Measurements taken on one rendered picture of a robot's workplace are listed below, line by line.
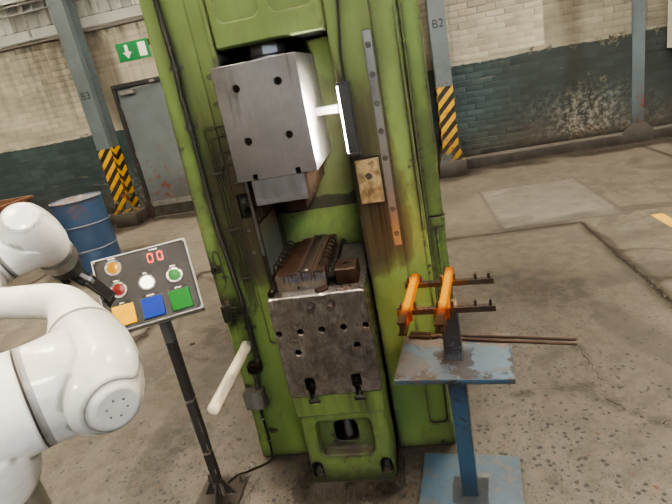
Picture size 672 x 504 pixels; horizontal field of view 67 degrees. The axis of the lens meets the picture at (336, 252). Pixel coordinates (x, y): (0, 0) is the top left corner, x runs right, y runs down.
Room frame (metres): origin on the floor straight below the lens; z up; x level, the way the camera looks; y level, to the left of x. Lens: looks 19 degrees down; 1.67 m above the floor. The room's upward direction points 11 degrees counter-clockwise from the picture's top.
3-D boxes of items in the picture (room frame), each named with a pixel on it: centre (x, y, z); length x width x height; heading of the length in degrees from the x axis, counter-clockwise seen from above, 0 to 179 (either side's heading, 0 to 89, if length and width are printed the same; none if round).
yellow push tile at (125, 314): (1.69, 0.79, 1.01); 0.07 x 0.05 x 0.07; 105
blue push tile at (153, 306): (1.71, 0.69, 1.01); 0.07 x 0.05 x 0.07; 105
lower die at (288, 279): (2.03, 0.12, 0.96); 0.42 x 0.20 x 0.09; 170
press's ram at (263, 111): (2.02, 0.08, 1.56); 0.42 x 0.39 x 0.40; 170
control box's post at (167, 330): (1.84, 0.72, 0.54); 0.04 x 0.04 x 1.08; 80
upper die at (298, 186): (2.03, 0.12, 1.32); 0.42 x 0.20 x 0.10; 170
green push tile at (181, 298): (1.74, 0.59, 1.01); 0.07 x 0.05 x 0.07; 105
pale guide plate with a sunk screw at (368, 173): (1.89, -0.18, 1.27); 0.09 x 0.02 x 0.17; 80
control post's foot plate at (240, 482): (1.84, 0.72, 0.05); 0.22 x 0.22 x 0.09; 80
